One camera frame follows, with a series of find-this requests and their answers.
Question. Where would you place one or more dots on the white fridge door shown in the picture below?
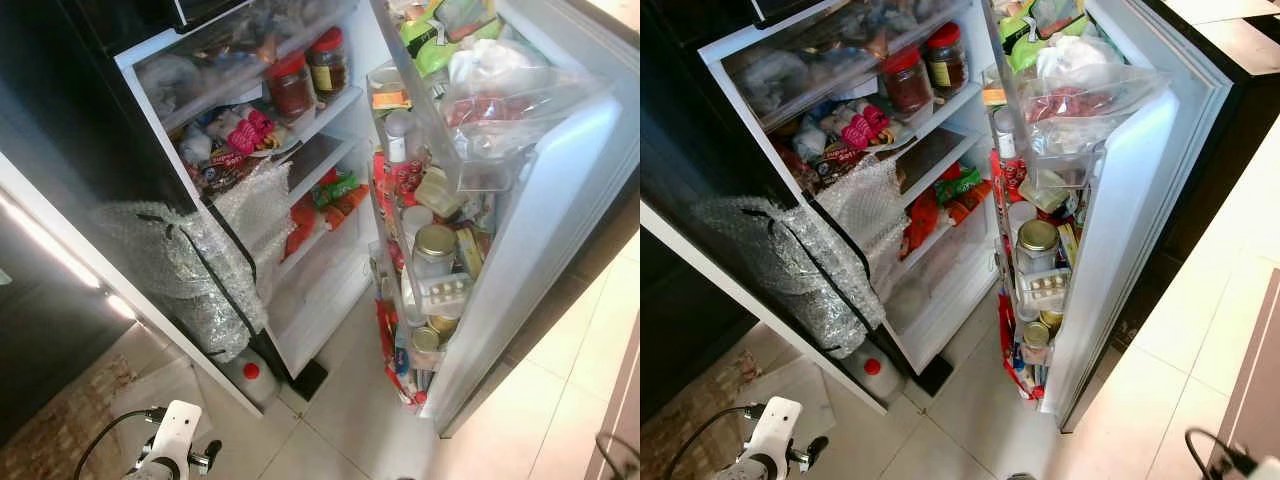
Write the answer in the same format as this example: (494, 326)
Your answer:
(1140, 200)
(560, 200)

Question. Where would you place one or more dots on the black white fridge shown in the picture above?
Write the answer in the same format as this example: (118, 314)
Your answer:
(950, 290)
(330, 290)

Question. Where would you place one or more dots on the clear bubble wrap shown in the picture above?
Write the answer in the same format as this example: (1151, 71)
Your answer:
(810, 265)
(190, 270)

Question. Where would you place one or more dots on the yellow tin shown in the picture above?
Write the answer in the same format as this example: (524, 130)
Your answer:
(468, 250)
(1067, 245)

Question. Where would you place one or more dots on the brown patterned floor mat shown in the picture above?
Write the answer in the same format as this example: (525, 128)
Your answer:
(70, 420)
(690, 420)

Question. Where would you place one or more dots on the clear bag red contents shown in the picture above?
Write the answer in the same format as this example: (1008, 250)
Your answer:
(1085, 110)
(500, 115)

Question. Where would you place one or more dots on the white egg tray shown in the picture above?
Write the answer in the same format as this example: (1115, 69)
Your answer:
(445, 293)
(1045, 290)

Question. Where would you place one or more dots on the gold lid glass jar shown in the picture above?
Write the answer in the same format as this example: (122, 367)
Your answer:
(1037, 245)
(435, 250)

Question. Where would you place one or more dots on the brown printed snack packet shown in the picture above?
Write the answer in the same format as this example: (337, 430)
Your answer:
(835, 167)
(225, 172)

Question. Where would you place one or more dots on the white knotted plastic bag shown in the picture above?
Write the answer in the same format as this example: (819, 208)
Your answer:
(490, 65)
(1075, 62)

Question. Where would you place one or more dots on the small gold lid jar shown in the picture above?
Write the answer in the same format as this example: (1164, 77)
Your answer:
(427, 338)
(1036, 333)

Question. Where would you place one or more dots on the red white printed packet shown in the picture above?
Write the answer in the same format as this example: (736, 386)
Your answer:
(395, 180)
(1005, 175)

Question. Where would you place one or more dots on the pink wrapped packets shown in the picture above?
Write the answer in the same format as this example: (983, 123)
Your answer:
(250, 128)
(865, 125)

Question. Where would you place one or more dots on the white plastic bottle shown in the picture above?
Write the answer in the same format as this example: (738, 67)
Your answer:
(400, 135)
(1005, 130)

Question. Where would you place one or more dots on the white jug red cap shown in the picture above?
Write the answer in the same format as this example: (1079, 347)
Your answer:
(872, 370)
(250, 375)

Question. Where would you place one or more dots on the red plastic packet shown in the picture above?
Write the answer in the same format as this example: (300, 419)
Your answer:
(1010, 345)
(385, 340)

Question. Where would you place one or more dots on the red snack packet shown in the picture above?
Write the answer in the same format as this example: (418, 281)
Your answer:
(300, 228)
(920, 222)

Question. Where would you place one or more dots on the green black printed packet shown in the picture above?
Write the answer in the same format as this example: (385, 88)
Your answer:
(435, 35)
(1030, 35)

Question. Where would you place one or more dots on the orange snack packet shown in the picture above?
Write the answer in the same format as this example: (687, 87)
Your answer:
(347, 207)
(970, 202)

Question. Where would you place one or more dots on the green snack packet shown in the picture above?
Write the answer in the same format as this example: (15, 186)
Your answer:
(337, 187)
(958, 183)

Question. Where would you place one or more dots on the red lid jar dark contents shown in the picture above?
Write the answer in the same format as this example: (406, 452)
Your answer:
(328, 62)
(946, 58)

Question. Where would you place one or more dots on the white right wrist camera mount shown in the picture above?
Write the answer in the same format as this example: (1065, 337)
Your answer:
(1266, 469)

